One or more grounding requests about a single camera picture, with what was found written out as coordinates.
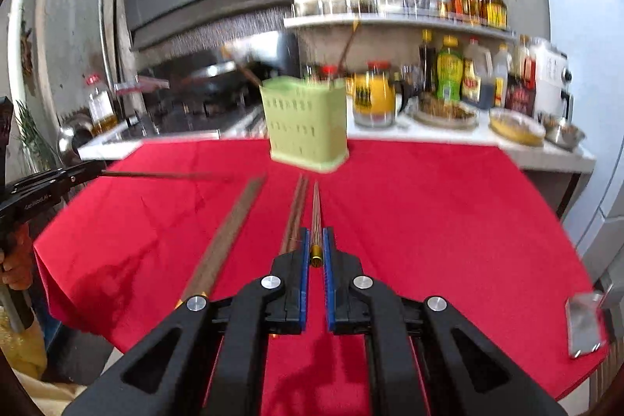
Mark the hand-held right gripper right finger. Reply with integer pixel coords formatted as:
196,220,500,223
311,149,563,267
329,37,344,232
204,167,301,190
323,228,569,416

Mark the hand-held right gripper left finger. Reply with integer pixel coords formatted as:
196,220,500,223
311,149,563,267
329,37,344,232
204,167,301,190
63,228,311,416

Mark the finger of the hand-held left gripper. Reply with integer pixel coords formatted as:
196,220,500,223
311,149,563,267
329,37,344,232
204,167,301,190
49,160,106,193

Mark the green plastic utensil holder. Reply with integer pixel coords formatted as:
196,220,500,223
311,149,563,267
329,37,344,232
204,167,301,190
258,75,350,173

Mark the person's left hand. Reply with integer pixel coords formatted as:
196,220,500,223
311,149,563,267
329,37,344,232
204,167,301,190
0,221,36,291

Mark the steel bowl with ladle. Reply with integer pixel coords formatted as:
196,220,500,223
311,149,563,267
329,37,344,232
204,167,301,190
57,114,95,156

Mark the green scallion bunch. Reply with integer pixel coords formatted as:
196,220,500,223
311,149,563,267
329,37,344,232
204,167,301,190
14,99,60,171

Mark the oil bottle with red cap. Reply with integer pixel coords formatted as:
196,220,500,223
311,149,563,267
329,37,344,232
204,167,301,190
87,72,119,137

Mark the red tablecloth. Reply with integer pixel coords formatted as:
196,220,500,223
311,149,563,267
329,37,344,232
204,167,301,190
33,138,610,416

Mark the steel gas stove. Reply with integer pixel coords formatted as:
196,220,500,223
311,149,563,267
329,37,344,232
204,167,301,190
116,97,267,140

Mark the person's yellow clothing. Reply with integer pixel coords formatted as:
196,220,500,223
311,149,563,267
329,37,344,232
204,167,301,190
0,306,89,416

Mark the steel wok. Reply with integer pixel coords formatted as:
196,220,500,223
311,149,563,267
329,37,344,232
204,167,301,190
184,60,289,99

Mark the large yellow jar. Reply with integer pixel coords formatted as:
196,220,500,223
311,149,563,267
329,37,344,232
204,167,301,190
352,61,397,128

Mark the plate of brown food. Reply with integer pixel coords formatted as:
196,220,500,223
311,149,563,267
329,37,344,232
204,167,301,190
412,97,479,129

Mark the clear glass mug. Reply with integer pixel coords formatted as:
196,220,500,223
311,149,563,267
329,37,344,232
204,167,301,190
393,65,425,115

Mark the dark soy sauce bottle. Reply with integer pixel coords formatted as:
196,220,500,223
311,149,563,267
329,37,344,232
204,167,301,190
419,30,438,96

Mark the green plastic bottle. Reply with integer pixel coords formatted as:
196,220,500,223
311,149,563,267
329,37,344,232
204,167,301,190
436,35,464,103

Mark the yellow shallow dish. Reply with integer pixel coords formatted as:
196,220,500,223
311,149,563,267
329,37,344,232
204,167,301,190
489,106,546,148

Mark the white kitchen counter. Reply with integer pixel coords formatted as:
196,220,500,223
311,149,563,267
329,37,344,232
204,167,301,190
78,104,596,175

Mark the white plastic jug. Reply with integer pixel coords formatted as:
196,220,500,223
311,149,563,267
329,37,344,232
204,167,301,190
493,43,514,108

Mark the bottle with red label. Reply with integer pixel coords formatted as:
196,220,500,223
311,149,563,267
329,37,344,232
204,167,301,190
507,35,537,115

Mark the small steel bowl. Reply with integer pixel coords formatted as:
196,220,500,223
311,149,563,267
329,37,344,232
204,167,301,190
541,114,586,152

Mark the white kitchen appliance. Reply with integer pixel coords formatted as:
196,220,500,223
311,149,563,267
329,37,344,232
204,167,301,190
531,38,574,125

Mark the white refrigerator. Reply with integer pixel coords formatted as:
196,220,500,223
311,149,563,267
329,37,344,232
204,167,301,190
534,0,624,261

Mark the white wall pipe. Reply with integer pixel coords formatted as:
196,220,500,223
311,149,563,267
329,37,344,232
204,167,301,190
5,0,31,115

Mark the white wall shelf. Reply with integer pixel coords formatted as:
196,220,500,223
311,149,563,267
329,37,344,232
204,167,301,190
284,13,518,42

